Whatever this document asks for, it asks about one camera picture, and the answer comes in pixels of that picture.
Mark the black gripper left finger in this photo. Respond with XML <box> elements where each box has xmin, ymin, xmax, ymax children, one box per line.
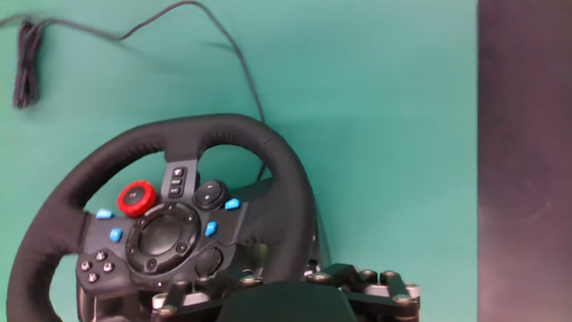
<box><xmin>150</xmin><ymin>271</ymin><xmax>265</xmax><ymax>322</ymax></box>

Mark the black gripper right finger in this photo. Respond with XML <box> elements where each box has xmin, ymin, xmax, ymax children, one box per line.
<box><xmin>305</xmin><ymin>262</ymin><xmax>422</xmax><ymax>322</ymax></box>

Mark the black leather steering wheel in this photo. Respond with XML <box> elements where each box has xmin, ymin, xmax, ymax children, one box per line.
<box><xmin>6</xmin><ymin>113</ymin><xmax>316</xmax><ymax>322</ymax></box>

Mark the green table mat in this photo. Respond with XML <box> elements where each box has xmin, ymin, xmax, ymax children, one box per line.
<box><xmin>0</xmin><ymin>0</ymin><xmax>482</xmax><ymax>322</ymax></box>

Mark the thin black USB cable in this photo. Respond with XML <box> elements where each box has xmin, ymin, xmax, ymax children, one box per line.
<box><xmin>0</xmin><ymin>0</ymin><xmax>269</xmax><ymax>182</ymax></box>

